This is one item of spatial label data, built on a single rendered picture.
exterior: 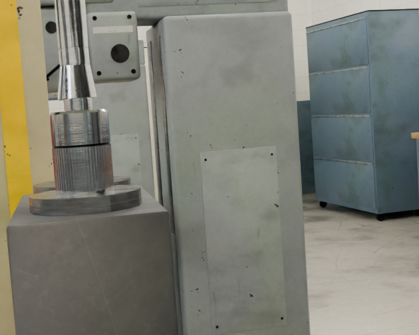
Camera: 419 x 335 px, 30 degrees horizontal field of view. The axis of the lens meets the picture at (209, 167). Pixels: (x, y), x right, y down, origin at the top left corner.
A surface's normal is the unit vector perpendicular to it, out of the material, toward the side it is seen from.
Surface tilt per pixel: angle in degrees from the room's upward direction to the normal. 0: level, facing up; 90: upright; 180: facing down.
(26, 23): 90
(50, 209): 90
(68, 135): 90
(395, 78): 90
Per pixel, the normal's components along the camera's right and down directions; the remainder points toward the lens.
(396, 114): 0.29, 0.06
